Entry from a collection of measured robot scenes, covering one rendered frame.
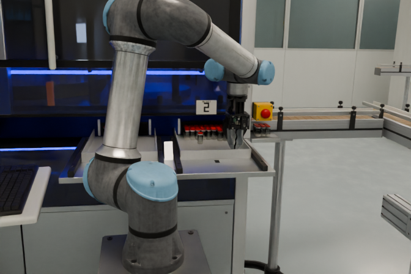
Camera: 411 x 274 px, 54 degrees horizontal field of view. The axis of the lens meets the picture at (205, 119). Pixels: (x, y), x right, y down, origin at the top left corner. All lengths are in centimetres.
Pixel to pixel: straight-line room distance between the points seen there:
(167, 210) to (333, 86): 618
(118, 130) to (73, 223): 90
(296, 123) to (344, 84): 519
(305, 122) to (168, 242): 112
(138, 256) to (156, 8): 56
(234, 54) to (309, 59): 570
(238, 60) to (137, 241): 53
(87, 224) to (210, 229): 53
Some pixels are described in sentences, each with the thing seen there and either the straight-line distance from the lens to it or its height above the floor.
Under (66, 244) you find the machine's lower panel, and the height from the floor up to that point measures 42.
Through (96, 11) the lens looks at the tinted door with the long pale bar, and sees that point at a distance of 164.
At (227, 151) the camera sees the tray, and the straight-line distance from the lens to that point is 146.
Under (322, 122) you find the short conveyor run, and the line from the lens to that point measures 196.
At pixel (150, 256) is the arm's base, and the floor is 84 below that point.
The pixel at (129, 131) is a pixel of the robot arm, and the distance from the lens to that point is 101.
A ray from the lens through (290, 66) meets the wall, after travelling 666.
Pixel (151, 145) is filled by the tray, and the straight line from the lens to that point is 161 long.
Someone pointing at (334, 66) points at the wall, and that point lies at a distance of 695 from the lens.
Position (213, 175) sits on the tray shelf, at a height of 87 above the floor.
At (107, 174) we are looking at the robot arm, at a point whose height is 99.
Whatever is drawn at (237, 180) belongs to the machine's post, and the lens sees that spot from 179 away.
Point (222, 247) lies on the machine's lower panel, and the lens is 192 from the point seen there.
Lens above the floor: 134
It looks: 13 degrees down
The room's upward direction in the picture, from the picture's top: 1 degrees clockwise
